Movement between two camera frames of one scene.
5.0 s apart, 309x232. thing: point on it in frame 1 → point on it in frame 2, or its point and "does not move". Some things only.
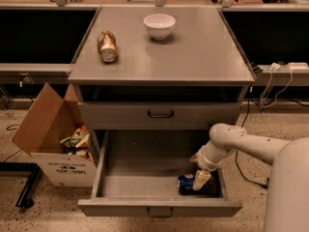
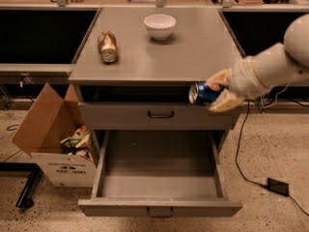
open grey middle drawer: x=138 y=172 does not move
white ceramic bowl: x=159 y=25 does not move
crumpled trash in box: x=78 y=143 does not move
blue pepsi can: x=184 y=184 → x=202 y=93
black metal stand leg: x=26 y=196 does not move
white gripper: x=205 y=161 → x=243 y=78
